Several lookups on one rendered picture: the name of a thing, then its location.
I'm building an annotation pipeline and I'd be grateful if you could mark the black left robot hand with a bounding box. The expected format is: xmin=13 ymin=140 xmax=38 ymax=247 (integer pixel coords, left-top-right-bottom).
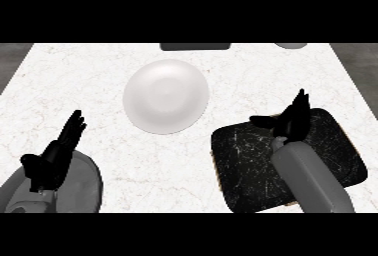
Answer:
xmin=19 ymin=109 xmax=88 ymax=194

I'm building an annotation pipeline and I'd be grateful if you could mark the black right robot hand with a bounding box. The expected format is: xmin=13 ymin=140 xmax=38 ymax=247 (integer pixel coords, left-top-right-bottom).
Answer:
xmin=247 ymin=88 xmax=312 ymax=140

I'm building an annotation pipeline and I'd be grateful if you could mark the black speckled tray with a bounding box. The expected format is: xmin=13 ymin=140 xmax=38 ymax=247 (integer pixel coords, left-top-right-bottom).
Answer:
xmin=209 ymin=107 xmax=368 ymax=214

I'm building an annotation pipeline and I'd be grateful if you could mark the white oval plate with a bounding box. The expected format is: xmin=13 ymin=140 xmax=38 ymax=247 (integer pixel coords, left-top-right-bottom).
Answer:
xmin=120 ymin=58 xmax=210 ymax=136

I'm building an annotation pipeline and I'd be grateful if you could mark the pale grey round object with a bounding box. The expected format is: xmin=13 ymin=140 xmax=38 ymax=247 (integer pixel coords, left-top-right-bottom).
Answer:
xmin=273 ymin=42 xmax=308 ymax=50

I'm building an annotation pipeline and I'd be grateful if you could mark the dark grey flat object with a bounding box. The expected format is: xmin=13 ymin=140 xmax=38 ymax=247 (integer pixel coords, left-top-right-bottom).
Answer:
xmin=159 ymin=42 xmax=231 ymax=52

